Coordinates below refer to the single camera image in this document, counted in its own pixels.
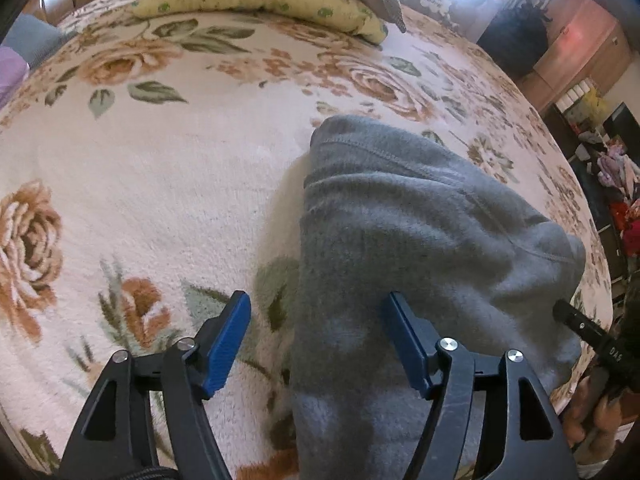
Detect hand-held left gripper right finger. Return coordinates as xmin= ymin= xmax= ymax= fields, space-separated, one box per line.
xmin=382 ymin=291 xmax=576 ymax=480

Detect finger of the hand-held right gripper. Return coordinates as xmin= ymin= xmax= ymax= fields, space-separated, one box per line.
xmin=552 ymin=299 xmax=615 ymax=350

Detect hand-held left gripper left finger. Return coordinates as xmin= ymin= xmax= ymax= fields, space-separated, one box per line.
xmin=57 ymin=290 xmax=252 ymax=480

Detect grey fleece pants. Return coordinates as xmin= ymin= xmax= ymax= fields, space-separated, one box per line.
xmin=290 ymin=114 xmax=587 ymax=480

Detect person's right hand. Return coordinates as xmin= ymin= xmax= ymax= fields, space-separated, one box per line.
xmin=564 ymin=377 xmax=628 ymax=457

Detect pile of colourful clothes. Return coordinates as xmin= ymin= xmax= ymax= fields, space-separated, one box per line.
xmin=575 ymin=130 xmax=640 ymax=257

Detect floral bed blanket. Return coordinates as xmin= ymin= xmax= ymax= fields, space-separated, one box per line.
xmin=0 ymin=0 xmax=616 ymax=480

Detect black screen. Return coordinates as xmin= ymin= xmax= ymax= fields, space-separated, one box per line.
xmin=602 ymin=102 xmax=640 ymax=147

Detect yellow bag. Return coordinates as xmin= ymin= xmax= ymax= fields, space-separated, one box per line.
xmin=580 ymin=87 xmax=612 ymax=117

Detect wooden wardrobe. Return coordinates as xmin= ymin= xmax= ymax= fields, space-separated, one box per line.
xmin=515 ymin=0 xmax=633 ymax=111

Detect dark hanging garment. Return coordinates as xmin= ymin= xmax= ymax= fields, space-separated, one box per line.
xmin=477 ymin=0 xmax=552 ymax=77

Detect grey cushion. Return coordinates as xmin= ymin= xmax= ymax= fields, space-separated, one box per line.
xmin=2 ymin=14 xmax=68 ymax=68

